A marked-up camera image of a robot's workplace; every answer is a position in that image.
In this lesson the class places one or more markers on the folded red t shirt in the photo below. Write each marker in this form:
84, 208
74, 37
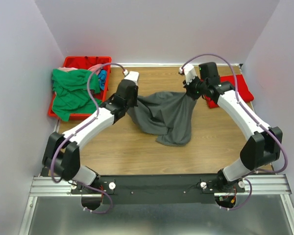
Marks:
243, 90

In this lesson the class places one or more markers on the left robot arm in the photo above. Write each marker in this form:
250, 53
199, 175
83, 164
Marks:
62, 153

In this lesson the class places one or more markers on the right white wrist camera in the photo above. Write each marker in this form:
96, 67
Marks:
189, 72

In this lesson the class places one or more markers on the blue t shirt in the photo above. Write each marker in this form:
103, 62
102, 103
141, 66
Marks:
102, 75

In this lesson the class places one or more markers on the grey t shirt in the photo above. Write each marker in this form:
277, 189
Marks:
165, 114

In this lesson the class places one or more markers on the green t shirt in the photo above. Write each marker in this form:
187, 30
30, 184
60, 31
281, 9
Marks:
71, 95

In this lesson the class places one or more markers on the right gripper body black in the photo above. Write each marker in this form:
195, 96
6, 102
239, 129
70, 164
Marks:
195, 88

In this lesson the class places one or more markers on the aluminium frame rail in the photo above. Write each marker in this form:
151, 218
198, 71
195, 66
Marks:
266, 208

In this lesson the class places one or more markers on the pink t shirt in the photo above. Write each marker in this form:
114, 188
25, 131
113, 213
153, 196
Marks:
92, 68

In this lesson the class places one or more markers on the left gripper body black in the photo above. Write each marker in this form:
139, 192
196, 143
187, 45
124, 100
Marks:
133, 102

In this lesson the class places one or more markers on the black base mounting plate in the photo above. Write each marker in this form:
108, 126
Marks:
164, 189

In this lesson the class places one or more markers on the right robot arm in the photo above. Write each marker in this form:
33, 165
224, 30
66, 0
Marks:
263, 142

